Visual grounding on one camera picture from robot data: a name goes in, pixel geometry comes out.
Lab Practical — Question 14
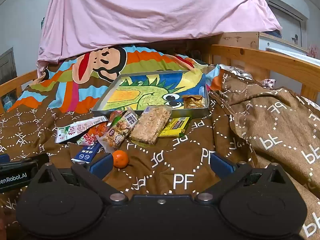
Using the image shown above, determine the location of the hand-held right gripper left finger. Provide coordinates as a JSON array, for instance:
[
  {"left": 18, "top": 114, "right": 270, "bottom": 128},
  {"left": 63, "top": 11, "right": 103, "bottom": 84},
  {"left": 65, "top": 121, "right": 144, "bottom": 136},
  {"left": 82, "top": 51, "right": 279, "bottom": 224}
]
[{"left": 29, "top": 152, "right": 129, "bottom": 203}]

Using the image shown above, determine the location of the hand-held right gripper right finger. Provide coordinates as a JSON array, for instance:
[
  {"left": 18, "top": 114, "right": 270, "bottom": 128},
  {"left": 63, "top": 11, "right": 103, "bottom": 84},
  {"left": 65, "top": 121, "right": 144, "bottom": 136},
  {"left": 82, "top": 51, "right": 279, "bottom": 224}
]
[{"left": 195, "top": 152, "right": 294, "bottom": 203}]

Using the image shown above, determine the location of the dark blue powder sachet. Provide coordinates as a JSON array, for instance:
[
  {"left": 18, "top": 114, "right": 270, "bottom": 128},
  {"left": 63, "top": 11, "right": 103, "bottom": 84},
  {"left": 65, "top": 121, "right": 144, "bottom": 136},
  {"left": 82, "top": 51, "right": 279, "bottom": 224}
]
[{"left": 71, "top": 141, "right": 98, "bottom": 163}]

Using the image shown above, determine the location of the mandarin orange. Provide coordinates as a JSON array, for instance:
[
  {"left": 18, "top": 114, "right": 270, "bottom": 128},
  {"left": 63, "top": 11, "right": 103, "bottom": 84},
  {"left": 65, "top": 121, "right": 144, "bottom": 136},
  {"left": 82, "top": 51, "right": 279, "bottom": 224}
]
[{"left": 112, "top": 150, "right": 129, "bottom": 169}]

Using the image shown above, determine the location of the clear orange snack packet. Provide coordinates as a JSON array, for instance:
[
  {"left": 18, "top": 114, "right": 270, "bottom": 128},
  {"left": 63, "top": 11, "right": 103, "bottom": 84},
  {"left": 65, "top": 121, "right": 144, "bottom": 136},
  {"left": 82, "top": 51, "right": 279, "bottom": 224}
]
[{"left": 76, "top": 122, "right": 108, "bottom": 146}]

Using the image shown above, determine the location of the mixed nuts packet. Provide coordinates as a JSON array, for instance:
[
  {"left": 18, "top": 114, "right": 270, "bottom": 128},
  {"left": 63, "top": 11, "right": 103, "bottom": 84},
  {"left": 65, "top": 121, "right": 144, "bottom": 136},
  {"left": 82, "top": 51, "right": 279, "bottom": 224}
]
[{"left": 99, "top": 107, "right": 138, "bottom": 153}]

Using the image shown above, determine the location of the white pink snack packet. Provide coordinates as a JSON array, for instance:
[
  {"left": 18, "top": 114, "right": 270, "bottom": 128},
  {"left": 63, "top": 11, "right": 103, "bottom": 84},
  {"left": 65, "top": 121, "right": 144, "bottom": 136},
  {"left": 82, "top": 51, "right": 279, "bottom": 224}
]
[{"left": 55, "top": 116, "right": 108, "bottom": 144}]

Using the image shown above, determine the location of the yellow snack packet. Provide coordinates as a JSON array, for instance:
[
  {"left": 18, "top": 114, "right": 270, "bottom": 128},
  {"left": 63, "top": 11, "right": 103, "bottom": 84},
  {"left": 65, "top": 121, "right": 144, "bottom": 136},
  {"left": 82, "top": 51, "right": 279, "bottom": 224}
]
[{"left": 158, "top": 117, "right": 191, "bottom": 139}]

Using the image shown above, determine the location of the clear rice crisp packet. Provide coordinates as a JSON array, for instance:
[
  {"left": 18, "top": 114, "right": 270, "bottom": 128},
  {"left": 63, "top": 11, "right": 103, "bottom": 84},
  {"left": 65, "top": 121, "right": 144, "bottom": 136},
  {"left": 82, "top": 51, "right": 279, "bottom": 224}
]
[{"left": 129, "top": 105, "right": 173, "bottom": 145}]

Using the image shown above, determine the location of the grey metal tray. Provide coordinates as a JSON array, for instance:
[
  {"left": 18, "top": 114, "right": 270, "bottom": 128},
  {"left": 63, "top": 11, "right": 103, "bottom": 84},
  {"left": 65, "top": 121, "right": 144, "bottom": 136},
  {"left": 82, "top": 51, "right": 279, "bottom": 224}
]
[{"left": 92, "top": 70, "right": 210, "bottom": 118}]

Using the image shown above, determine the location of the brown lettered blanket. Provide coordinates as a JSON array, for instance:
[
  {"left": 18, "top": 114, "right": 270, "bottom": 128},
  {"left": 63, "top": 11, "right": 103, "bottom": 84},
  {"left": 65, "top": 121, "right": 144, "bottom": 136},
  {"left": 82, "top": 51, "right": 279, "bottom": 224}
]
[{"left": 0, "top": 70, "right": 320, "bottom": 240}]

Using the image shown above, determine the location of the gold snack packet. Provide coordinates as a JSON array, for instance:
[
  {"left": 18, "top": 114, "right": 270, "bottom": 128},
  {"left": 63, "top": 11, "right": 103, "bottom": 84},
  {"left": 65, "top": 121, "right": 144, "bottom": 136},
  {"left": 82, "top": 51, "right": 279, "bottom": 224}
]
[{"left": 182, "top": 94, "right": 206, "bottom": 109}]

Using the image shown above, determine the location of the colourful striped printed blanket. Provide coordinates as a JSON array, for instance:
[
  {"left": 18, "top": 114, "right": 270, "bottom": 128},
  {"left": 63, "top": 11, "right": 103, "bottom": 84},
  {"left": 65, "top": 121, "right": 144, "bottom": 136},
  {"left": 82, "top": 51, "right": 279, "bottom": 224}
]
[{"left": 5, "top": 44, "right": 223, "bottom": 115}]

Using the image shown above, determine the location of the silver satin printed cloth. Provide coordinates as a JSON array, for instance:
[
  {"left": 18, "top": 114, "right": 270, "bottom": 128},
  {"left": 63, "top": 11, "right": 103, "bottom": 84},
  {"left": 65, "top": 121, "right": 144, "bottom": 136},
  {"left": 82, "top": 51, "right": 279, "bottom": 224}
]
[{"left": 219, "top": 64, "right": 253, "bottom": 81}]

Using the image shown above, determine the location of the white cabinet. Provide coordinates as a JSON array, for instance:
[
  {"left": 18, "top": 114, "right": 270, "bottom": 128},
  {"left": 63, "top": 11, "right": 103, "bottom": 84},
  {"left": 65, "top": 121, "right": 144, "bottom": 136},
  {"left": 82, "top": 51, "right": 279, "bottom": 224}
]
[{"left": 259, "top": 34, "right": 308, "bottom": 53}]

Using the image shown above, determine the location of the pink flower decoration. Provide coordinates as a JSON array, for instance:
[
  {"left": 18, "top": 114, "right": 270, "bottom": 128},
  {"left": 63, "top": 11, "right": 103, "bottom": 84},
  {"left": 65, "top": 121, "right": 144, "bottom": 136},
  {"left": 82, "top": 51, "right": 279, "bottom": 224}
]
[{"left": 308, "top": 44, "right": 320, "bottom": 58}]

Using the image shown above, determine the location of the pink bed sheet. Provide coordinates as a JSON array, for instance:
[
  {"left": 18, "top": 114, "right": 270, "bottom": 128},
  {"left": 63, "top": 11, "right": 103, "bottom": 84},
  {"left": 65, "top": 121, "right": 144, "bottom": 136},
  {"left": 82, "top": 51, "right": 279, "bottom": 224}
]
[{"left": 37, "top": 0, "right": 283, "bottom": 63}]

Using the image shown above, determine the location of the wooden bed frame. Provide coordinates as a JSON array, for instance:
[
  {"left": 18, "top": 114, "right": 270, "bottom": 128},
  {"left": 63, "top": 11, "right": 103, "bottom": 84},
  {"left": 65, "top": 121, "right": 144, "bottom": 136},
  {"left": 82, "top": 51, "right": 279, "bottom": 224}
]
[{"left": 0, "top": 31, "right": 320, "bottom": 113}]

